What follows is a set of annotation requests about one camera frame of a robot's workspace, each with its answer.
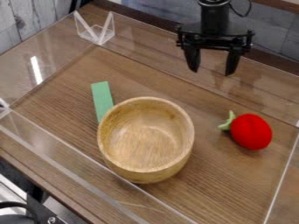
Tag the green flat stick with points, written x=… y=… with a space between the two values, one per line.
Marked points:
x=102 y=97

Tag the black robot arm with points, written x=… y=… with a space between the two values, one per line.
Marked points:
x=214 y=2

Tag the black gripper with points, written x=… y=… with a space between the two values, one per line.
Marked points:
x=214 y=32

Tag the red toy strawberry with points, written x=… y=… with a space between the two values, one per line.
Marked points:
x=250 y=130

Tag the black metal stand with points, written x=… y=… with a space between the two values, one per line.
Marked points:
x=37 y=197

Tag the brown wooden bowl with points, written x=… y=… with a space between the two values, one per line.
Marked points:
x=146 y=136

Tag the clear acrylic corner bracket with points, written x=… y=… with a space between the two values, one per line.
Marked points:
x=96 y=33

